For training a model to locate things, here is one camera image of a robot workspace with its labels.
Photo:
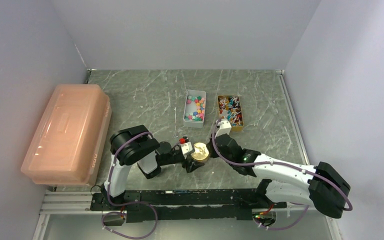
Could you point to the white tin of pastel candies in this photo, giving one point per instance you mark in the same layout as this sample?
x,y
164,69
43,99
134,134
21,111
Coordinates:
x,y
194,109

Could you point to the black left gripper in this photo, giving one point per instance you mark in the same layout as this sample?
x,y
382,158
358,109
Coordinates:
x,y
192,165

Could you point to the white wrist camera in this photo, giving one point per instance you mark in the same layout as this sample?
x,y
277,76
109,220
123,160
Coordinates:
x,y
186,146
223,127

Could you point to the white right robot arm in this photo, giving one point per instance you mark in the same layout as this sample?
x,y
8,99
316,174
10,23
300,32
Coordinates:
x,y
319,186

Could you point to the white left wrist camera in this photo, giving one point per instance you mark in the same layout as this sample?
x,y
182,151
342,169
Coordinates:
x,y
186,146

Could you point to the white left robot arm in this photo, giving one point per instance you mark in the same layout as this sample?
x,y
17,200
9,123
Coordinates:
x,y
136,145

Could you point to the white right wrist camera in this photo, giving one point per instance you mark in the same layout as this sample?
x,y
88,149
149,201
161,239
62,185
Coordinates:
x,y
223,127

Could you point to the gold tin of lollipops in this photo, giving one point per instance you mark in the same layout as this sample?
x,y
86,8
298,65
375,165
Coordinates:
x,y
229,108

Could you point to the gold round lid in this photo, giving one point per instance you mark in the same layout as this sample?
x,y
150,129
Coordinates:
x,y
201,153

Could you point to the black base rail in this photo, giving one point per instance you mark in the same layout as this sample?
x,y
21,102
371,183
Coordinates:
x,y
148,205

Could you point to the orange translucent storage box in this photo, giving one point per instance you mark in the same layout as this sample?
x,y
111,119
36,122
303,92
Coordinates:
x,y
67,146

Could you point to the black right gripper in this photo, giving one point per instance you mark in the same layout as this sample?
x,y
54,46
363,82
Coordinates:
x,y
210,147

